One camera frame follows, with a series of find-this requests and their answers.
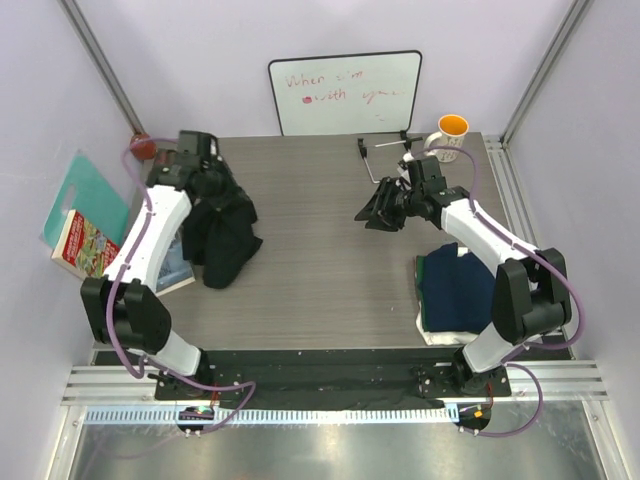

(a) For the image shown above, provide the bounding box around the red white cover book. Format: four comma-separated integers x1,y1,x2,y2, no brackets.
51,209,120,279

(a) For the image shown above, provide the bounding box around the red brown die block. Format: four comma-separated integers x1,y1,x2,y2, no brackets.
129,133,157,162

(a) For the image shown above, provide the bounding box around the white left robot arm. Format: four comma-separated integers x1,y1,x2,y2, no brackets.
80,130,231,399

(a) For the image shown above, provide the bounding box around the small whiteboard with red writing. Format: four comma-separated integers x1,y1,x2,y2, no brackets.
268,50,423,136

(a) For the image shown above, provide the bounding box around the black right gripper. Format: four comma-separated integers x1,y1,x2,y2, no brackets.
356,177,423,233

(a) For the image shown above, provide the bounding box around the black t shirt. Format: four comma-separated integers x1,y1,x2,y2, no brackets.
182,176,263,290

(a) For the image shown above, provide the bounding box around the white mug orange inside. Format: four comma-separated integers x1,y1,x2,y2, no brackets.
424,114,469,163

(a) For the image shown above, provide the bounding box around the blue cover book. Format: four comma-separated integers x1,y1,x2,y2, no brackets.
156,233,196,296

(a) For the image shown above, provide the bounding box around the orange brown cover book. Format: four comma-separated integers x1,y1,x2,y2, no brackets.
146,149,181,188

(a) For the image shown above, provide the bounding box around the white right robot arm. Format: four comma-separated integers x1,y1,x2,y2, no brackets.
355,156,572,395

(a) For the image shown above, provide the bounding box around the black wire book stand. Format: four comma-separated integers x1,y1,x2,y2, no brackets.
356,129,424,186

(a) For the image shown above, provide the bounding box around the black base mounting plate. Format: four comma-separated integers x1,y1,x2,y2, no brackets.
154,348,512,401

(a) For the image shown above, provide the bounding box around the white folded t shirt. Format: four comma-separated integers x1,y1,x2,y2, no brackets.
413,244,540,347

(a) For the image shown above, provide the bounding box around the teal plastic cutting board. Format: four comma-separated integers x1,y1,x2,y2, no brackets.
40,150,131,250

